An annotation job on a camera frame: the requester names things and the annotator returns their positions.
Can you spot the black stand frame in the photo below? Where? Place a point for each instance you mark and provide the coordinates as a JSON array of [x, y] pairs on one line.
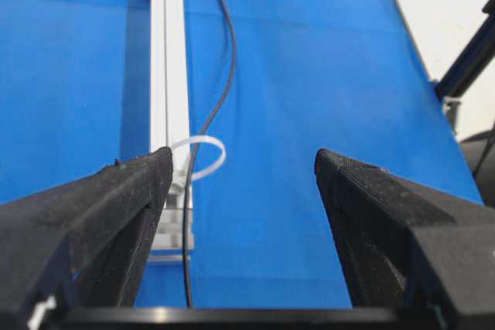
[[471, 61]]

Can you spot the aluminium extrusion frame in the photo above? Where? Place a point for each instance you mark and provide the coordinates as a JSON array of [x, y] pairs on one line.
[[169, 101]]

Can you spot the white zip tie loop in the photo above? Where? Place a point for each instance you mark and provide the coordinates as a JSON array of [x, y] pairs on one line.
[[210, 157]]

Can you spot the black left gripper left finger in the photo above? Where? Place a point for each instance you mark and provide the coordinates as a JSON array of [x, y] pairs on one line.
[[84, 242]]

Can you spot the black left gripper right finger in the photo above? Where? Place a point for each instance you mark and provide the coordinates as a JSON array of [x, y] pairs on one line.
[[405, 245]]

